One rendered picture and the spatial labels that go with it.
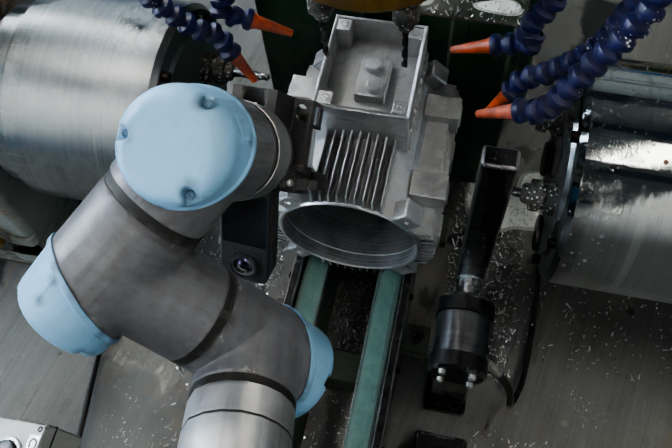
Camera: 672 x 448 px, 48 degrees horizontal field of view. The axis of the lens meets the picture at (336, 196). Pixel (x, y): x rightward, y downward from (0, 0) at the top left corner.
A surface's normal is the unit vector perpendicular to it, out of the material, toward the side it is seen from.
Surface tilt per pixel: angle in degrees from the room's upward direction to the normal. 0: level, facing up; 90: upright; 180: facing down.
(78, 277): 35
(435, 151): 0
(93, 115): 39
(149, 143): 30
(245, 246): 61
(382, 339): 0
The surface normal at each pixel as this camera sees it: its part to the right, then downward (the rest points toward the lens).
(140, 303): 0.34, 0.34
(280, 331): 0.67, -0.47
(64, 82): -0.15, 0.00
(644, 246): -0.22, 0.54
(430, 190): -0.06, -0.47
